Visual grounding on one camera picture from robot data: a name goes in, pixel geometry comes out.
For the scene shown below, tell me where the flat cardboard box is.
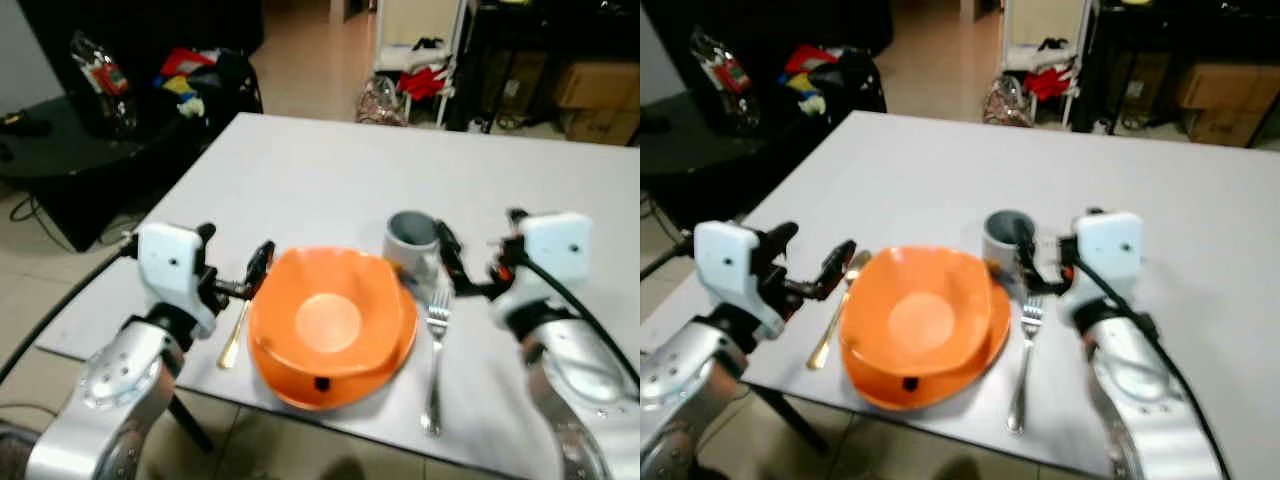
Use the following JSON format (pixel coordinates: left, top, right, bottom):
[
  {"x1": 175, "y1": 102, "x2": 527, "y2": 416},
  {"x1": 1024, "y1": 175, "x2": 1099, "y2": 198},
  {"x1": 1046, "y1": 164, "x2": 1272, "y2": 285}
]
[
  {"x1": 1185, "y1": 108, "x2": 1264, "y2": 149},
  {"x1": 560, "y1": 108, "x2": 641, "y2": 147}
]

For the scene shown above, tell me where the large cardboard box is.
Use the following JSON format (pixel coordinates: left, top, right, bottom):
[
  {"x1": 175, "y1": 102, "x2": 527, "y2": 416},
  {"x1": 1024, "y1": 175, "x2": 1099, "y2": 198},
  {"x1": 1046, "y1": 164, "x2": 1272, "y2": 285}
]
[
  {"x1": 1175, "y1": 62, "x2": 1280, "y2": 111},
  {"x1": 553, "y1": 60, "x2": 641, "y2": 111}
]

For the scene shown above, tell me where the black bag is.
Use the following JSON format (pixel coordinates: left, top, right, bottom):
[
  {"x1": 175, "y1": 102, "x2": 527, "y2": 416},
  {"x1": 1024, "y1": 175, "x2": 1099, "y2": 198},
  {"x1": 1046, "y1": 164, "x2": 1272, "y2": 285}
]
[
  {"x1": 195, "y1": 50, "x2": 264, "y2": 126},
  {"x1": 820, "y1": 48, "x2": 888, "y2": 117}
]

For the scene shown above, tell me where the red and yellow package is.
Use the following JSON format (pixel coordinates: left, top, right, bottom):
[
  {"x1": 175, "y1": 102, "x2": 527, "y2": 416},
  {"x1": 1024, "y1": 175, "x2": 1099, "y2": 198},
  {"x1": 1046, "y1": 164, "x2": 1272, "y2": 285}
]
[
  {"x1": 160, "y1": 47, "x2": 216, "y2": 117},
  {"x1": 783, "y1": 45, "x2": 839, "y2": 117}
]

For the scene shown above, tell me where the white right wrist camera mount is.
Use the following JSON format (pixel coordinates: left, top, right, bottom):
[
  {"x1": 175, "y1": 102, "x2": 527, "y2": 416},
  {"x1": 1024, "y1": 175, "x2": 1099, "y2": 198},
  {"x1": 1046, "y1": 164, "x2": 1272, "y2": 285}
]
[
  {"x1": 1060, "y1": 210, "x2": 1144, "y2": 327},
  {"x1": 490, "y1": 212, "x2": 593, "y2": 329}
]

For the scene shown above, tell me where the orange plate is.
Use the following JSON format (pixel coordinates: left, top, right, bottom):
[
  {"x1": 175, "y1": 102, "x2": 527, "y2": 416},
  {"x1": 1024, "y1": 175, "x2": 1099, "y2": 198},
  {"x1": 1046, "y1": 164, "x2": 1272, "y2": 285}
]
[
  {"x1": 250, "y1": 280, "x2": 419, "y2": 412},
  {"x1": 840, "y1": 280, "x2": 1013, "y2": 412}
]

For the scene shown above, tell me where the pale green mug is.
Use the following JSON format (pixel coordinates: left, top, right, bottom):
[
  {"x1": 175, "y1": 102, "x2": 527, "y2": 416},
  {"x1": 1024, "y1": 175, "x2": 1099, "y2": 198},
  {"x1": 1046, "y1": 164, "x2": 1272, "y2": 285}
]
[
  {"x1": 982, "y1": 210, "x2": 1039, "y2": 282},
  {"x1": 385, "y1": 210, "x2": 444, "y2": 293}
]

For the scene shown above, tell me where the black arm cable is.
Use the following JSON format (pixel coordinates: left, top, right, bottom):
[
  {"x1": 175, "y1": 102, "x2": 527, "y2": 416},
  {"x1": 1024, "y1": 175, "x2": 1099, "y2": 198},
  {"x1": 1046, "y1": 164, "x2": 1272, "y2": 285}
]
[
  {"x1": 1078, "y1": 250, "x2": 1237, "y2": 480},
  {"x1": 0, "y1": 244, "x2": 141, "y2": 387},
  {"x1": 515, "y1": 258, "x2": 641, "y2": 393},
  {"x1": 640, "y1": 238, "x2": 698, "y2": 281}
]

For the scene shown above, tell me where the orange bowl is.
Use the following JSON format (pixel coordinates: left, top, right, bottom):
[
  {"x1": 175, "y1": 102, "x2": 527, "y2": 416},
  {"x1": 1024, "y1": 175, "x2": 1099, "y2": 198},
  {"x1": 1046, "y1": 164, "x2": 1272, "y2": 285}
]
[
  {"x1": 838, "y1": 246, "x2": 997, "y2": 387},
  {"x1": 248, "y1": 246, "x2": 409, "y2": 387}
]

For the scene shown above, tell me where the red cloth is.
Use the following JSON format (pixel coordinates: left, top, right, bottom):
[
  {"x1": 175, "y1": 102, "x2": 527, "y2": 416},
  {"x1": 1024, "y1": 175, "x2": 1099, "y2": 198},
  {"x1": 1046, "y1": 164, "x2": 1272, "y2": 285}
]
[
  {"x1": 1022, "y1": 65, "x2": 1073, "y2": 102},
  {"x1": 398, "y1": 65, "x2": 449, "y2": 102}
]

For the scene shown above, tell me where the silver fork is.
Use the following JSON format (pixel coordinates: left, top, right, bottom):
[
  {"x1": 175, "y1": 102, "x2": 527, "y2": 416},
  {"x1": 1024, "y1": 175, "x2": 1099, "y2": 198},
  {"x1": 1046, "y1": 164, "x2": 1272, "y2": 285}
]
[
  {"x1": 420, "y1": 290, "x2": 453, "y2": 437},
  {"x1": 1006, "y1": 295, "x2": 1046, "y2": 435}
]

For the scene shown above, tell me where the clear plastic bag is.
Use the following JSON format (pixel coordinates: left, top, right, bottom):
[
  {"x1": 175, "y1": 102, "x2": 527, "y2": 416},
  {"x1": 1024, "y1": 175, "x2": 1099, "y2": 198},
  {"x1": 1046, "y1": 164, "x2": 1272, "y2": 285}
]
[
  {"x1": 70, "y1": 30, "x2": 139, "y2": 137},
  {"x1": 690, "y1": 27, "x2": 758, "y2": 136}
]

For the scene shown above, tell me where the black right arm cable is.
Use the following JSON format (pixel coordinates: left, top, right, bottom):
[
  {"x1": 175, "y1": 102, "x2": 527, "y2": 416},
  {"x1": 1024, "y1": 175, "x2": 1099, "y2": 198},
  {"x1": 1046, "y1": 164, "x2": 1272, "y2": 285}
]
[
  {"x1": 1078, "y1": 250, "x2": 1237, "y2": 480},
  {"x1": 515, "y1": 258, "x2": 641, "y2": 393}
]

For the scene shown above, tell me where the black shelf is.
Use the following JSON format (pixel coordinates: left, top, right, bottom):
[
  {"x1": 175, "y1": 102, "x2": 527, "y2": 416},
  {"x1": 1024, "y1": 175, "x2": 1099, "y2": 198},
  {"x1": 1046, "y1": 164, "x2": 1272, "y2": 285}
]
[
  {"x1": 1070, "y1": 0, "x2": 1280, "y2": 141},
  {"x1": 445, "y1": 0, "x2": 641, "y2": 137}
]

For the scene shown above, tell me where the white rack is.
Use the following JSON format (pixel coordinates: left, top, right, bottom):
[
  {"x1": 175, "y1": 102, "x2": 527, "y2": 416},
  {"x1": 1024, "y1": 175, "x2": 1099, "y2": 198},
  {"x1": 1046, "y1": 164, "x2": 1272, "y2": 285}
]
[
  {"x1": 372, "y1": 0, "x2": 471, "y2": 129},
  {"x1": 1000, "y1": 0, "x2": 1096, "y2": 129}
]

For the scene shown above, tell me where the black table leg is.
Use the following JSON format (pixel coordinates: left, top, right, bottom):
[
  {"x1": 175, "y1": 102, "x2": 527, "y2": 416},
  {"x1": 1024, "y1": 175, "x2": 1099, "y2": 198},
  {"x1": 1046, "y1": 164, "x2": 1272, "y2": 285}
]
[
  {"x1": 745, "y1": 385, "x2": 833, "y2": 457},
  {"x1": 168, "y1": 394, "x2": 214, "y2": 454}
]

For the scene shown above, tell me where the mesh bag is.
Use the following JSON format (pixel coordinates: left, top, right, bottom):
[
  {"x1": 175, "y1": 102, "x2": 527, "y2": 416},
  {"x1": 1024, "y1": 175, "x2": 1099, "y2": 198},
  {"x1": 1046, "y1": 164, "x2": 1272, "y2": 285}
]
[
  {"x1": 357, "y1": 75, "x2": 406, "y2": 127},
  {"x1": 983, "y1": 75, "x2": 1031, "y2": 127}
]

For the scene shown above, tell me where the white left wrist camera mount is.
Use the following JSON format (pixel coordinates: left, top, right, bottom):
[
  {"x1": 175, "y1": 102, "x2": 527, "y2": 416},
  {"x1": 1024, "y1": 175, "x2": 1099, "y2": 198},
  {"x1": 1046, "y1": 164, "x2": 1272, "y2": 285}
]
[
  {"x1": 135, "y1": 222, "x2": 218, "y2": 339},
  {"x1": 693, "y1": 220, "x2": 788, "y2": 341}
]

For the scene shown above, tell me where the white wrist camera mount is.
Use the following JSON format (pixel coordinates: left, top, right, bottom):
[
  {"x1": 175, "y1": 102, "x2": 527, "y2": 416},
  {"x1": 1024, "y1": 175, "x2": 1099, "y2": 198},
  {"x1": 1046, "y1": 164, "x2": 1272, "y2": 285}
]
[
  {"x1": 490, "y1": 212, "x2": 593, "y2": 329},
  {"x1": 135, "y1": 222, "x2": 218, "y2": 339},
  {"x1": 1060, "y1": 210, "x2": 1144, "y2": 327},
  {"x1": 693, "y1": 220, "x2": 788, "y2": 341}
]

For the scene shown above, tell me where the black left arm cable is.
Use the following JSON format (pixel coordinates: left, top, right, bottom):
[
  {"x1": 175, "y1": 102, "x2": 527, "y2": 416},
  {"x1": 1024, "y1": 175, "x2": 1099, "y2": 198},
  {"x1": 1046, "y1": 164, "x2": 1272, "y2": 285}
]
[
  {"x1": 640, "y1": 238, "x2": 698, "y2": 281},
  {"x1": 0, "y1": 244, "x2": 141, "y2": 387}
]

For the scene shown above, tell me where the black low table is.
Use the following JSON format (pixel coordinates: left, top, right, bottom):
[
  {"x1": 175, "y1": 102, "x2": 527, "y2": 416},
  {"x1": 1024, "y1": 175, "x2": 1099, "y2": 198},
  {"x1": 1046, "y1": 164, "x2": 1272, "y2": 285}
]
[
  {"x1": 0, "y1": 95, "x2": 216, "y2": 251},
  {"x1": 640, "y1": 90, "x2": 861, "y2": 237}
]

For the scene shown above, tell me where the dark cardboard box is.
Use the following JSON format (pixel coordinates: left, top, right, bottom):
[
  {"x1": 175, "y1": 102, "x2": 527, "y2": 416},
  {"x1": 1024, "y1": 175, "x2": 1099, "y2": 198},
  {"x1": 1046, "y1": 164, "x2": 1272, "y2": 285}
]
[
  {"x1": 498, "y1": 50, "x2": 551, "y2": 116},
  {"x1": 1120, "y1": 50, "x2": 1173, "y2": 113}
]

